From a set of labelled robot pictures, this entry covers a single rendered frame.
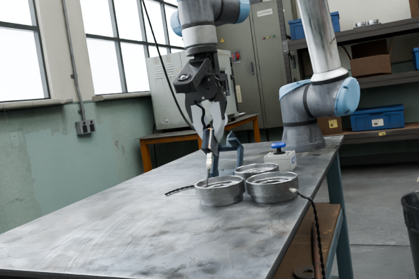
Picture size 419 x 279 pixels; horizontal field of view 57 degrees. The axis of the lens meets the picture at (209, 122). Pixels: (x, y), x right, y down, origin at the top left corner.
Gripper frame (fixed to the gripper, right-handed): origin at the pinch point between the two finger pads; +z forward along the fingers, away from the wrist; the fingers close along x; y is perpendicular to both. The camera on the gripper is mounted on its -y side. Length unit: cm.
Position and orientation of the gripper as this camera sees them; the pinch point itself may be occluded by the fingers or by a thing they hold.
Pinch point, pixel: (210, 137)
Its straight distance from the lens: 86.1
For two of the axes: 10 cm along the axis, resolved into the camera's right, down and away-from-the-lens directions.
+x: -9.2, 1.1, 3.9
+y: 3.7, -1.2, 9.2
